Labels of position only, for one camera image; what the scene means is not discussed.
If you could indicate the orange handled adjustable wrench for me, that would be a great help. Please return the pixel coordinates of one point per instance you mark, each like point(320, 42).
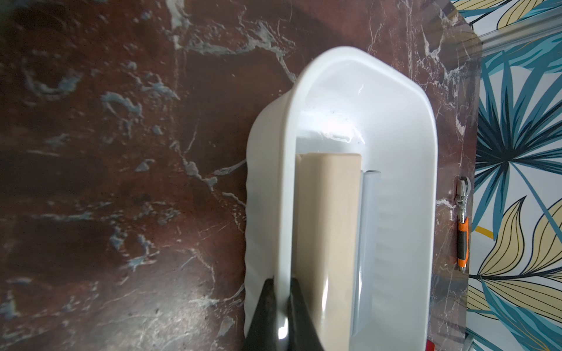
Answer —
point(462, 194)

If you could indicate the beige wooden block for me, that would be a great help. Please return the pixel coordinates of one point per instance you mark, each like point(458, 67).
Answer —
point(325, 240)

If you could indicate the grey block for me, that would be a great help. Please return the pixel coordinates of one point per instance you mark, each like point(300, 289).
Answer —
point(367, 236)

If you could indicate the right aluminium frame post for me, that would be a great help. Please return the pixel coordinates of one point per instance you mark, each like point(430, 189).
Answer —
point(528, 30)

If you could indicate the red clip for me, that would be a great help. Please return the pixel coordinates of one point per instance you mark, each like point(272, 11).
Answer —
point(430, 346)

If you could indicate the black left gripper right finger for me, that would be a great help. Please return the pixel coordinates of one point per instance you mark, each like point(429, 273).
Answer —
point(302, 335)

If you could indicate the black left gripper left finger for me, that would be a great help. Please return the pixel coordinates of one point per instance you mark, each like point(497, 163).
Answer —
point(262, 334)

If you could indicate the white rectangular tray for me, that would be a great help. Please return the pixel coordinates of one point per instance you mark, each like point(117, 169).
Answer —
point(348, 102)

